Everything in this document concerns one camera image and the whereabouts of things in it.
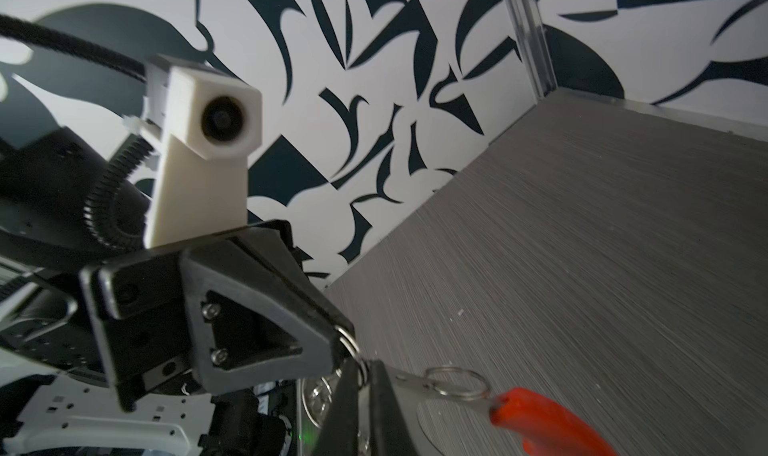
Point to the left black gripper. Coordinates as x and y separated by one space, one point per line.
253 315

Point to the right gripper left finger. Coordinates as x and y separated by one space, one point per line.
339 428

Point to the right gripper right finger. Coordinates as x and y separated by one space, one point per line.
389 435

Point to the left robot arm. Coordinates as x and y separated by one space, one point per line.
51 218

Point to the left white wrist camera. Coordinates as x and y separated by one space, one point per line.
204 124

